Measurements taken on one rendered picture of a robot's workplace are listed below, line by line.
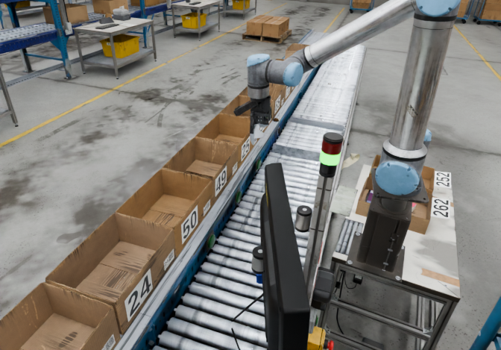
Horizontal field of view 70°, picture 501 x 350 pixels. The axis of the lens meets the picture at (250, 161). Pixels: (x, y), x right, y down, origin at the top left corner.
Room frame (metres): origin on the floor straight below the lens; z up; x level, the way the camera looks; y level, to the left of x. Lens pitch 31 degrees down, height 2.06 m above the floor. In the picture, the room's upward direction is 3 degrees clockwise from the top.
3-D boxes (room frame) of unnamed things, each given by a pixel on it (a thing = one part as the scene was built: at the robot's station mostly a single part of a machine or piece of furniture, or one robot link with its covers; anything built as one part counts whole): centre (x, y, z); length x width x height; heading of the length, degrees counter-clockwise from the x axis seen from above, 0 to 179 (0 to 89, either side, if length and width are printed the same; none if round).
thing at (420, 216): (1.71, -0.85, 0.80); 0.38 x 0.28 x 0.10; 65
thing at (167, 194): (1.36, 0.38, 0.96); 0.39 x 0.29 x 0.17; 163
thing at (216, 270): (1.16, -0.03, 0.72); 0.52 x 0.05 x 0.05; 73
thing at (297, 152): (2.31, -0.38, 0.76); 0.46 x 0.01 x 0.09; 73
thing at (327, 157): (0.82, -0.21, 1.62); 0.05 x 0.05 x 0.06
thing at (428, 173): (2.01, -0.99, 0.80); 0.38 x 0.28 x 0.10; 66
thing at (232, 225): (1.47, -0.12, 0.72); 0.52 x 0.05 x 0.05; 73
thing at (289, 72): (1.40, -0.12, 1.64); 0.12 x 0.12 x 0.09; 62
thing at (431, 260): (1.67, -0.89, 0.74); 1.00 x 0.58 x 0.03; 157
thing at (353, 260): (1.33, -0.65, 0.91); 0.26 x 0.26 x 0.33; 67
